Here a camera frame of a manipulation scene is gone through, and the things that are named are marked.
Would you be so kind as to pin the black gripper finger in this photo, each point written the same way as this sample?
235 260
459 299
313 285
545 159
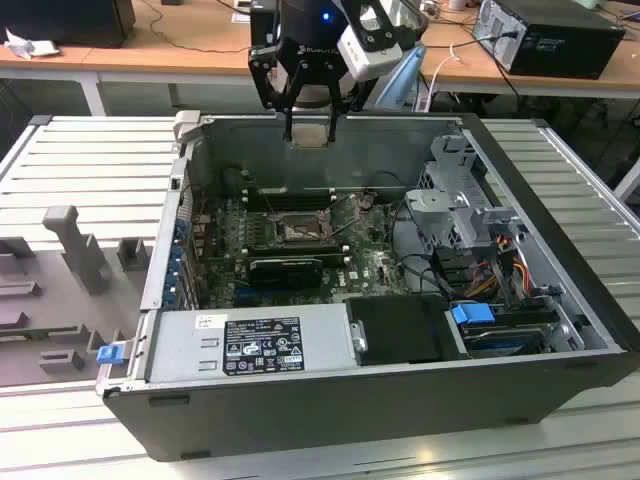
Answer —
350 97
265 75

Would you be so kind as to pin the silver square cpu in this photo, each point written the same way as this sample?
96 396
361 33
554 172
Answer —
311 136

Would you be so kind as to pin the black ram slot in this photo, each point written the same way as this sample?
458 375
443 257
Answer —
295 254
300 195
300 190
300 199
295 249
300 205
295 260
295 243

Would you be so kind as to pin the round coin battery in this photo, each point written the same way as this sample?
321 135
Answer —
367 200

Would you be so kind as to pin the silver metal drive cage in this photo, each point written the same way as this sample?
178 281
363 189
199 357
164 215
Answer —
450 210

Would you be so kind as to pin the green motherboard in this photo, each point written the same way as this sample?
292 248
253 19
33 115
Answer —
360 270

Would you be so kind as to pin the black monitor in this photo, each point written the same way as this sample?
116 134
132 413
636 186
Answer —
65 20

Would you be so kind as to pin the black desktop computer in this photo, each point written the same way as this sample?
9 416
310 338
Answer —
560 45

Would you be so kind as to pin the black plastic shroud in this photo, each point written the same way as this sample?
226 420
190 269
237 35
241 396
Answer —
400 330

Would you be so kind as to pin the crumpled white paper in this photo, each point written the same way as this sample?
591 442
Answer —
27 47

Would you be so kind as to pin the hard disk blue carrier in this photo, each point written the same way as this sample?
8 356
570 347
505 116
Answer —
472 315

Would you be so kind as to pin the grey power supply unit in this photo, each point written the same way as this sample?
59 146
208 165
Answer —
175 350

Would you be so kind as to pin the blue plastic release latch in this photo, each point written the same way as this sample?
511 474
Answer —
110 355

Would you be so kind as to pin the black open pc case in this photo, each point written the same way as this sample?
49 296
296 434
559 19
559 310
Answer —
300 415

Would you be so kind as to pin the grey parts rack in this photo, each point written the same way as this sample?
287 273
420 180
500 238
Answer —
50 325

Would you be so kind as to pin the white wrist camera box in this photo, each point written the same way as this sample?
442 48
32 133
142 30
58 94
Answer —
367 52

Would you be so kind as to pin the wooden desk white frame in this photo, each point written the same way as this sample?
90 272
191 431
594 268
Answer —
150 55
550 85

